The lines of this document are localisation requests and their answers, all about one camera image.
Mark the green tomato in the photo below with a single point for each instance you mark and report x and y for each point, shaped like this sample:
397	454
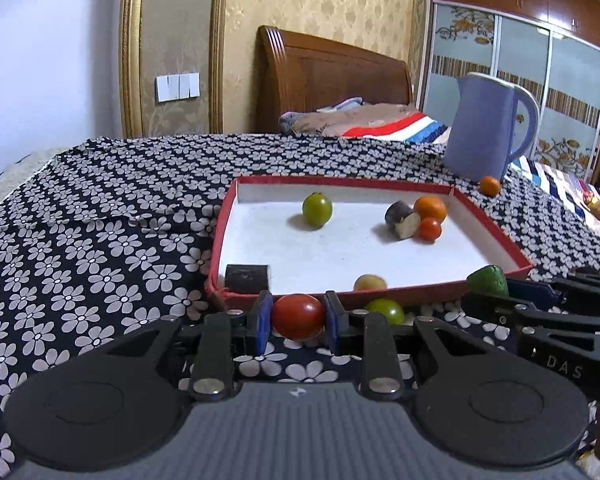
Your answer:
386	310
316	210

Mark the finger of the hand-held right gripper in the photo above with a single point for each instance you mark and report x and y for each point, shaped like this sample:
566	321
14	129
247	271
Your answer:
530	312
555	292

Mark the green cucumber piece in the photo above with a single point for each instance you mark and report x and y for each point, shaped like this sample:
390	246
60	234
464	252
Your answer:
487	281

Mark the wooden wardrobe with glass doors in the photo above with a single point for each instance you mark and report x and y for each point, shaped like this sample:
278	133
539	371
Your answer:
530	35

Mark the red cardboard tray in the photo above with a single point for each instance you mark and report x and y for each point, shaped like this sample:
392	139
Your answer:
330	255

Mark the gold wall moulding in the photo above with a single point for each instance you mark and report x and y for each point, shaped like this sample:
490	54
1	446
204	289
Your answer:
131	50
217	45

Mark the red cherry tomato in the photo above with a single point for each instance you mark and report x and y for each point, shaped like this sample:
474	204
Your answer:
297	316
430	230

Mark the blue pitcher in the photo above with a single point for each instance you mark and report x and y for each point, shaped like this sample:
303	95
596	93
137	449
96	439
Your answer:
480	130

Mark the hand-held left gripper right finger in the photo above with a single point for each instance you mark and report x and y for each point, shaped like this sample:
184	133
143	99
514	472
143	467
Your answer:
334	322

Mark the small orange kumquat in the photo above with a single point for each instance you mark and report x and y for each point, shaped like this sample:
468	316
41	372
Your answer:
490	186

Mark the black floral tablecloth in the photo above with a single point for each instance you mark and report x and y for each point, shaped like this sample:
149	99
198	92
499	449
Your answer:
105	240

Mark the orange tangerine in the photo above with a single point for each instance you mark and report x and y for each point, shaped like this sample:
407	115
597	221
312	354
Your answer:
430	207

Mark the blue striped bedsheet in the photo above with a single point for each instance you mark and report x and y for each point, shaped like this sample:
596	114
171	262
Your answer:
555	180

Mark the brown longan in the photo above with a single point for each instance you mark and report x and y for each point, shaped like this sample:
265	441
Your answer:
370	283

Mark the wooden headboard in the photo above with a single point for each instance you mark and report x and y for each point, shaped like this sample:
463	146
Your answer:
330	75

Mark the beige textured cloth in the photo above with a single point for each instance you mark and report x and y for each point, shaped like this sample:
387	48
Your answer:
10	172

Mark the white wall switch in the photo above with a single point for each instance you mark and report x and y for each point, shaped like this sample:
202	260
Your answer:
176	87

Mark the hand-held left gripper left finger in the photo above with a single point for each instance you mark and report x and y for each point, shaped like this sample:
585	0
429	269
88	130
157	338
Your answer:
263	325

